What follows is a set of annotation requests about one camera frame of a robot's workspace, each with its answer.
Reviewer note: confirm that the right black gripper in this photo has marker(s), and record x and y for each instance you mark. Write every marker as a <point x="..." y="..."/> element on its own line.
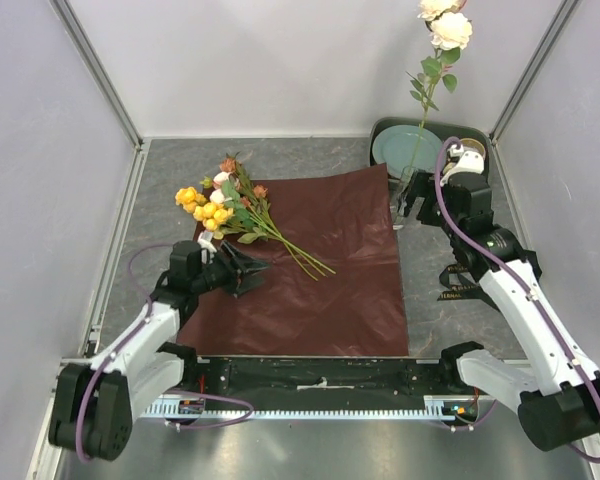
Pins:
<point x="422" y="185"/>

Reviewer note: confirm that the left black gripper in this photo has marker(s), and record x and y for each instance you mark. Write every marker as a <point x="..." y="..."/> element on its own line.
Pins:
<point x="240" y="270"/>

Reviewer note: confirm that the pink rose stem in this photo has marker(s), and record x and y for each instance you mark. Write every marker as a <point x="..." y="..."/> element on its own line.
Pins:
<point x="238" y="207"/>

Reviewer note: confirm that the flower bouquet red paper wrap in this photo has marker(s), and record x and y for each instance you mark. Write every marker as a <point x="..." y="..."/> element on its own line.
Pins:
<point x="350" y="306"/>

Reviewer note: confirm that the black ribbon gold lettering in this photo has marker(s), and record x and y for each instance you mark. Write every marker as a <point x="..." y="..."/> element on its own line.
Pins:
<point x="457" y="286"/>

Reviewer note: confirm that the white rose stem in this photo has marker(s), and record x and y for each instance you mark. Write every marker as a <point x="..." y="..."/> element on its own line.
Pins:
<point x="450" y="32"/>

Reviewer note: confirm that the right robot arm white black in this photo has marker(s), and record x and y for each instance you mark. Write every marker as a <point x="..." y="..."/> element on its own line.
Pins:
<point x="557" y="402"/>

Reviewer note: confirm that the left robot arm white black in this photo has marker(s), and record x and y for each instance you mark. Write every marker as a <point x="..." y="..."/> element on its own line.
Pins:
<point x="97" y="400"/>

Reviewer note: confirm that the clear glass vase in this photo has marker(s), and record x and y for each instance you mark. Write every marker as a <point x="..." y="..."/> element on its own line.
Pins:
<point x="399" y="188"/>

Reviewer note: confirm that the teal ceramic plate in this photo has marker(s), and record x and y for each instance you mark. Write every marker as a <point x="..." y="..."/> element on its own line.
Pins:
<point x="402" y="146"/>

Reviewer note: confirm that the yellow rose stem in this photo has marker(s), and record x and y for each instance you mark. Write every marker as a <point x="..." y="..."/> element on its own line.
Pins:
<point x="230" y="213"/>

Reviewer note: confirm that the beige ceramic mug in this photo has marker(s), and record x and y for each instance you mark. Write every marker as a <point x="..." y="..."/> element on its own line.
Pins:
<point x="469" y="146"/>

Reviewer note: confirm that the orange brown flower stem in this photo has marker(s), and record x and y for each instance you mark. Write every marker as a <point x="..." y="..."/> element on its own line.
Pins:
<point x="233" y="174"/>

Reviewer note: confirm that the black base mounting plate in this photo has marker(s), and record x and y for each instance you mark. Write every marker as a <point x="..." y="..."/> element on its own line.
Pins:
<point x="321" y="383"/>

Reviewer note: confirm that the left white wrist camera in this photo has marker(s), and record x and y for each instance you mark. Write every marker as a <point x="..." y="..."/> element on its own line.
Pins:
<point x="205" y="240"/>

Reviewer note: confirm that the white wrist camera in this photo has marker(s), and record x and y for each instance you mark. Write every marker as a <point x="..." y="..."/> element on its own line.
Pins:
<point x="461" y="159"/>
<point x="205" y="240"/>

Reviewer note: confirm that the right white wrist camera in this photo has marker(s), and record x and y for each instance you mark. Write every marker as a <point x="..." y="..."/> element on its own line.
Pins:
<point x="461" y="159"/>

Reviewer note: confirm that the light blue cable duct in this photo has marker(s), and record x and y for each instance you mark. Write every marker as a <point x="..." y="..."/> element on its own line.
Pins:
<point x="174" y="408"/>

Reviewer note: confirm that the right aluminium corner post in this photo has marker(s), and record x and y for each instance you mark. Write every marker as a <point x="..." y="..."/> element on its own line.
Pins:
<point x="548" y="41"/>

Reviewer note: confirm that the aluminium corner post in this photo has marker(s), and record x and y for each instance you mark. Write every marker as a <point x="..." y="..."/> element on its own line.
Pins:
<point x="548" y="41"/>
<point x="86" y="50"/>

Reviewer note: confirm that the left aluminium corner post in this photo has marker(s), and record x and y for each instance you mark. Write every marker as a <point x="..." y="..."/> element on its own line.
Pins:
<point x="86" y="50"/>

